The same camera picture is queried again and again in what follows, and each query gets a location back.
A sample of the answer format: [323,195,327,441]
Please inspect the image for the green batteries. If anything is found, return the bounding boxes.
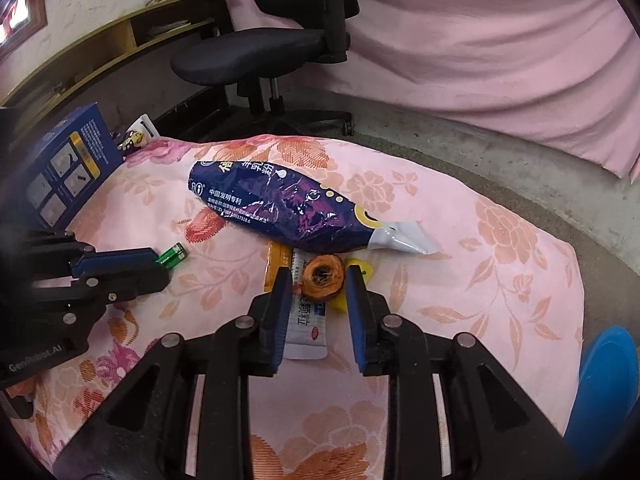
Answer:
[155,243,188,270]

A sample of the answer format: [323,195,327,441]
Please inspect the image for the pink floral table cloth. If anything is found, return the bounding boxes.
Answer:
[8,133,586,480]

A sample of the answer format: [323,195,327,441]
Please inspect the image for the wooden desk shelf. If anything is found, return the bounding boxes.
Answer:
[2,0,233,140]

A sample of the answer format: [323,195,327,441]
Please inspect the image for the pink hanging cloth sheet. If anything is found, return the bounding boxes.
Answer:
[209,0,640,183]

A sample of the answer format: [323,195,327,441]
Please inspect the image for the black office chair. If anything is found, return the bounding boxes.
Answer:
[170,0,360,139]

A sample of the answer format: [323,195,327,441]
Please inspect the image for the blue plastic trash bin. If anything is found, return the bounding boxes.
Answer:
[564,326,639,472]

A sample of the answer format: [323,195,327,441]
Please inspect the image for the yellow wrapper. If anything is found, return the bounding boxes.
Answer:
[264,240,374,313]

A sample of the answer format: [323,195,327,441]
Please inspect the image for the small white sachet packet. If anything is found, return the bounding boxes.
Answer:
[283,249,328,361]

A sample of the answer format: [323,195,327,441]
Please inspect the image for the blue product box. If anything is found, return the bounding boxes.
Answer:
[1,103,124,230]

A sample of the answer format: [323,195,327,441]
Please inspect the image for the dark blue snack bag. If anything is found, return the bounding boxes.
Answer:
[188,162,439,256]

